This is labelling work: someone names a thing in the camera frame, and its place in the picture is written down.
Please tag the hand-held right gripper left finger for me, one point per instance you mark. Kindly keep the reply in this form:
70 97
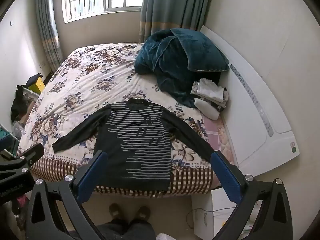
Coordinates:
92 176

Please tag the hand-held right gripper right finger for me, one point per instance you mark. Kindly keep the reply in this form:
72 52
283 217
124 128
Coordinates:
225 177

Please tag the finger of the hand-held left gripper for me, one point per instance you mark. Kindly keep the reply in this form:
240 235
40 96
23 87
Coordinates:
32 153

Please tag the dark striped sweater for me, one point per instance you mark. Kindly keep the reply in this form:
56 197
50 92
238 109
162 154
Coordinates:
140 145

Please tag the pink mattress sheet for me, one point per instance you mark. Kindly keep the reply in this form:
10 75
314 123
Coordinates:
220 137

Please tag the person's left slipper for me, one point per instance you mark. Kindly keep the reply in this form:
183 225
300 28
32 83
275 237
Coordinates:
115 210

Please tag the person's slipper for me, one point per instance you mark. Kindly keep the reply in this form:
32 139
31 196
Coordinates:
143 212
115 210

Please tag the white nightstand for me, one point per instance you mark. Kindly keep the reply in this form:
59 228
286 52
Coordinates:
202 217

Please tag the black hanging garment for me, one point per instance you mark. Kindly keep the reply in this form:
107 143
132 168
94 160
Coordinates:
18 102

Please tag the person's right slipper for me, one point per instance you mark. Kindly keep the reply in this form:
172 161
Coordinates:
143 212

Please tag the white headboard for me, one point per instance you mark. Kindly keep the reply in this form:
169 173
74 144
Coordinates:
255 120

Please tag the yellow box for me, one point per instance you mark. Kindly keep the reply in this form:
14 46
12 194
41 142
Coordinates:
37 86

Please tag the white rolled cloth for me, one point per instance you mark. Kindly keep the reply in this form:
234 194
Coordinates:
206 108

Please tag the dark cloth on yellow box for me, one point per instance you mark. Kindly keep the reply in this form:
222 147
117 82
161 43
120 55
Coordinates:
33 78

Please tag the floral bed blanket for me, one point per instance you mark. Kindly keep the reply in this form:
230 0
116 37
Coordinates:
82 80

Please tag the dark teal garment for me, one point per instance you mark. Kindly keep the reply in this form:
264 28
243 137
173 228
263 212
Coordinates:
172 72

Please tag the narrow grey-blue curtain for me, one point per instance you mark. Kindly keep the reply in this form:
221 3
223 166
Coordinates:
48 30

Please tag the teal pillow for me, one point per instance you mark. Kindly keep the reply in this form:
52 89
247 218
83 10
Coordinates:
202 52

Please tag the wide grey-blue curtain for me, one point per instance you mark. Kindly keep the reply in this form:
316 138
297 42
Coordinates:
175 5

